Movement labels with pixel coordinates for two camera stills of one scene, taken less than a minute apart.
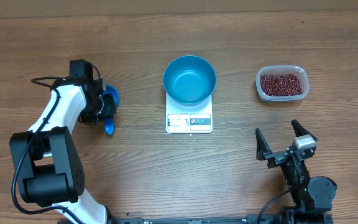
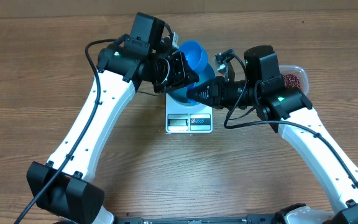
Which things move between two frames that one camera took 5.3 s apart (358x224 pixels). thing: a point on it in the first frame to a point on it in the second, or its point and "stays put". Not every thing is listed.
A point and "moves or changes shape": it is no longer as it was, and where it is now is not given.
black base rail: [253, 219] stays put
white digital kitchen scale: [182, 119] stays put
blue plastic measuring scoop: [109, 122] moves or changes shape
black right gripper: [263, 153] to [217, 98]
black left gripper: [110, 109] to [183, 77]
